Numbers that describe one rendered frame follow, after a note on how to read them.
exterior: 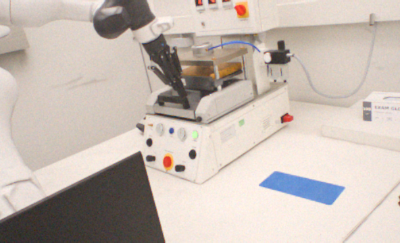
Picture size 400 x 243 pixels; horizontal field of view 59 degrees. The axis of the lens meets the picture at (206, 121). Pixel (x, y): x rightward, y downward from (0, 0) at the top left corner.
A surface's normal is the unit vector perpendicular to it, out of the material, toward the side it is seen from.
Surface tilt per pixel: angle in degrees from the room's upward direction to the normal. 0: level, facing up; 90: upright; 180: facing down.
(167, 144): 65
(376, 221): 0
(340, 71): 90
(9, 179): 45
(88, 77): 90
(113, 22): 101
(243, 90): 90
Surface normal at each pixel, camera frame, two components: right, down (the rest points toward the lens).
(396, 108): -0.66, 0.32
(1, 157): 0.55, -0.63
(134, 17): 0.22, 0.62
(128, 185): 0.68, 0.14
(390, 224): -0.18, -0.92
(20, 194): 0.61, -0.76
